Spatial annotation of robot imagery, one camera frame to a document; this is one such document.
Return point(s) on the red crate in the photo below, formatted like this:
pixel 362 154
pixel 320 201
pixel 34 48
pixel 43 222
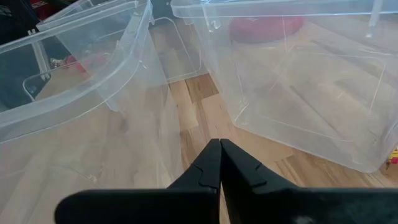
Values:
pixel 43 7

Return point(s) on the black object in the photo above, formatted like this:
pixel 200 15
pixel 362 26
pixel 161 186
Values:
pixel 14 18

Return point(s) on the red round object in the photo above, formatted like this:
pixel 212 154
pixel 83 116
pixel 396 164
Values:
pixel 264 29

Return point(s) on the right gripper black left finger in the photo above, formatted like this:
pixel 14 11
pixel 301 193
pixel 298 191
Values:
pixel 174 205

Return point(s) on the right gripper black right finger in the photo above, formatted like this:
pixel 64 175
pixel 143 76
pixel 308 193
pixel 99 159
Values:
pixel 280 205

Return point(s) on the clear plastic bin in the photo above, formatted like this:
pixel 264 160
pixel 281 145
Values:
pixel 311 93
pixel 93 149

